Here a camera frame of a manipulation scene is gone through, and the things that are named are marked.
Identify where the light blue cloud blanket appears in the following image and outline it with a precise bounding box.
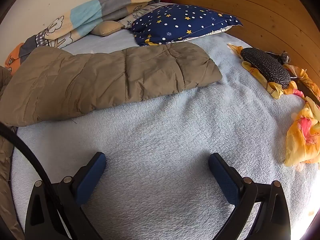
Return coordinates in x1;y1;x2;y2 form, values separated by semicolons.
10;30;315;240

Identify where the white printed pillow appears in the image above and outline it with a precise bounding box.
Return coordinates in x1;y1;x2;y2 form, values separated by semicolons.
122;2;165;29

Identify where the yellow floral cloth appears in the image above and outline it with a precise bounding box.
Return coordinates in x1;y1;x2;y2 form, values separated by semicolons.
227;43;320;167

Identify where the small dark object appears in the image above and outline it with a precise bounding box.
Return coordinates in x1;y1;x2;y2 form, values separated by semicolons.
267;51;291;65

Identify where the black patterned glasses case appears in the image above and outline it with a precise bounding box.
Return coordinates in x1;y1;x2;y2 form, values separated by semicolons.
240;47;292;89

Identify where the navy star print pillow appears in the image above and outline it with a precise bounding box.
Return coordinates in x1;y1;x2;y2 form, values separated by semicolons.
130;4;243;47

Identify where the small beige pillow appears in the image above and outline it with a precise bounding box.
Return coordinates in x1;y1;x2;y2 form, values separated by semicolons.
91;20;124;37

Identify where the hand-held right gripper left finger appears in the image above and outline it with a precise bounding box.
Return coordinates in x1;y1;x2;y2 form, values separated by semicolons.
24;152;107;240

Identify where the brown quilted jacket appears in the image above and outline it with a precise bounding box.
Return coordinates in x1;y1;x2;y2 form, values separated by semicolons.
0;42;223;240

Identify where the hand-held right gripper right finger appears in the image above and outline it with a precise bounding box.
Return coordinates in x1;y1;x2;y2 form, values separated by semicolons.
209;152;292;240

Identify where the patchwork printed quilt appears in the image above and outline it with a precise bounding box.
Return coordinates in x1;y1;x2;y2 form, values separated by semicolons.
4;0;163;75

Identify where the black cable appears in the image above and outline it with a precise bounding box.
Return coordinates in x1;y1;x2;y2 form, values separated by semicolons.
0;121;63;220

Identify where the wooden headboard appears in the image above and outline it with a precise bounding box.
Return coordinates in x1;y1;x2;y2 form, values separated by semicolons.
142;0;320;100

